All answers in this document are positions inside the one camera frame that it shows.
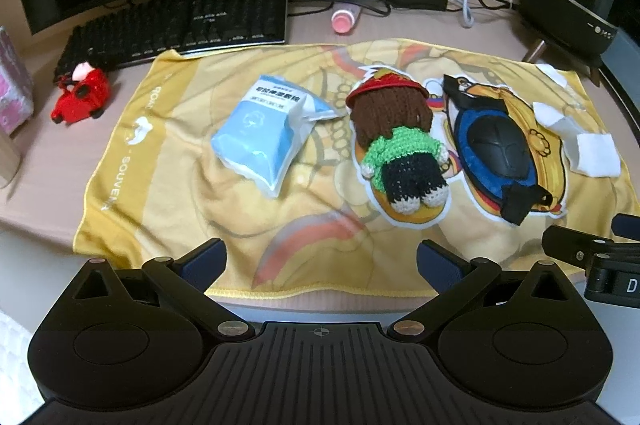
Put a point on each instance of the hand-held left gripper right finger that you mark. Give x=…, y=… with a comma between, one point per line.
x=436, y=266

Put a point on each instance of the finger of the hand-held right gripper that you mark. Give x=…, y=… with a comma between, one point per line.
x=567, y=245
x=627, y=225

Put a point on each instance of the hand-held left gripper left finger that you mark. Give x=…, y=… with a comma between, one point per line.
x=201, y=262

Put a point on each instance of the yellow character-shaped cushion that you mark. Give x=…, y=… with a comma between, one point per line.
x=545, y=140

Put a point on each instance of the blue wet wipe packet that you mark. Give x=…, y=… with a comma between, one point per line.
x=260, y=135

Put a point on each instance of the white tissue piece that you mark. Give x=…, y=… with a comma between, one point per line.
x=550, y=74
x=595, y=155
x=552, y=117

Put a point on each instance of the yellow printed towel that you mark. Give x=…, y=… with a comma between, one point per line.
x=190, y=185

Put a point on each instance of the brown crochet doll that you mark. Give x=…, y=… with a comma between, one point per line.
x=400, y=140

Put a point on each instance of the red toy car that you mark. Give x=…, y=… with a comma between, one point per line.
x=82, y=95

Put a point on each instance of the black keyboard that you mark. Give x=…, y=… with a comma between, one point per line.
x=190, y=20

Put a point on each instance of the pink patterned box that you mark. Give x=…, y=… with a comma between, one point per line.
x=12, y=80

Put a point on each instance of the pink-capped small bottle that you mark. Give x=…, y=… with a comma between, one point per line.
x=344, y=20

